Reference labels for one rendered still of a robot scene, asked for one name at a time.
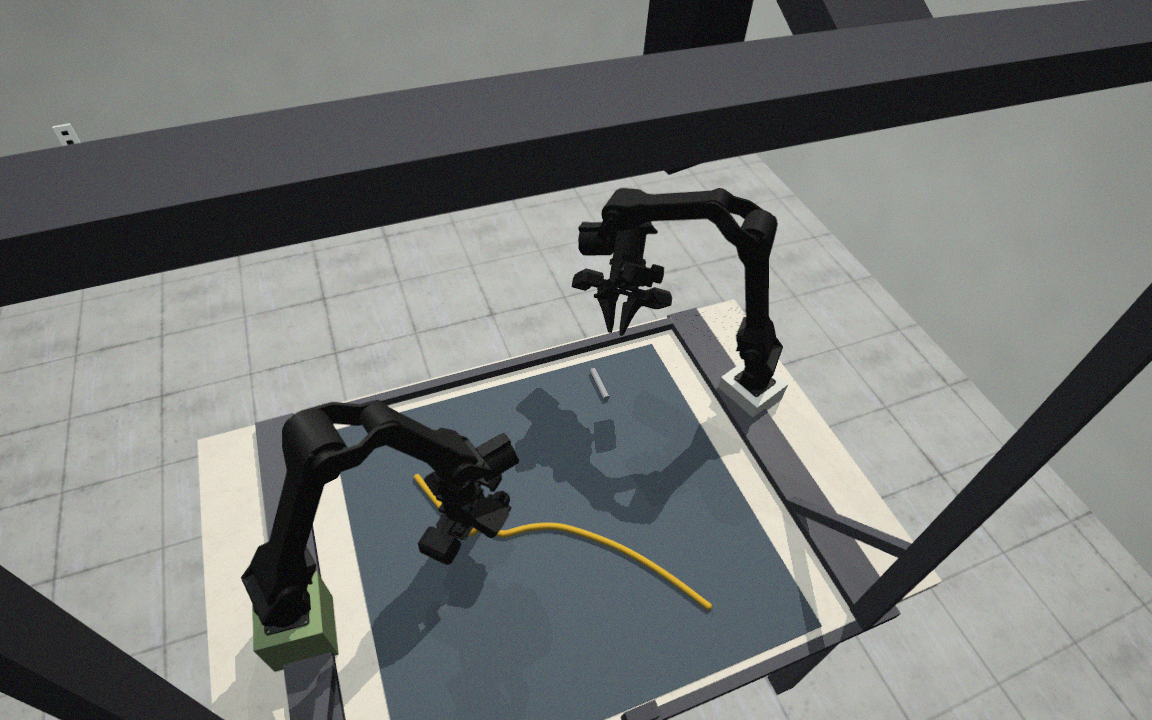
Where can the yellow rope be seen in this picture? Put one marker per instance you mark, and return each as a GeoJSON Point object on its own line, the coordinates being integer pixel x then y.
{"type": "Point", "coordinates": [589, 535]}

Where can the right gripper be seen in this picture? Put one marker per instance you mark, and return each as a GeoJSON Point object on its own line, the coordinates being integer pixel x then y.
{"type": "Point", "coordinates": [608, 292]}

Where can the blue-grey mat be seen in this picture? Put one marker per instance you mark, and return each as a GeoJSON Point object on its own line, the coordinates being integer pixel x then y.
{"type": "Point", "coordinates": [550, 625]}

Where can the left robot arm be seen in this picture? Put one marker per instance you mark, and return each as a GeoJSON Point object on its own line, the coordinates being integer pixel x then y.
{"type": "Point", "coordinates": [279, 573]}

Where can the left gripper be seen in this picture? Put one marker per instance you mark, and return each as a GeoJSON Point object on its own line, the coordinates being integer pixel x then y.
{"type": "Point", "coordinates": [442, 546]}

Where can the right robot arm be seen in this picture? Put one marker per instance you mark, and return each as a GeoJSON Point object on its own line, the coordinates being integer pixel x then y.
{"type": "Point", "coordinates": [630, 212]}

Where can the grey metal cylinder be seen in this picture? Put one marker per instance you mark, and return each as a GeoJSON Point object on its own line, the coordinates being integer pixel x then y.
{"type": "Point", "coordinates": [599, 384]}

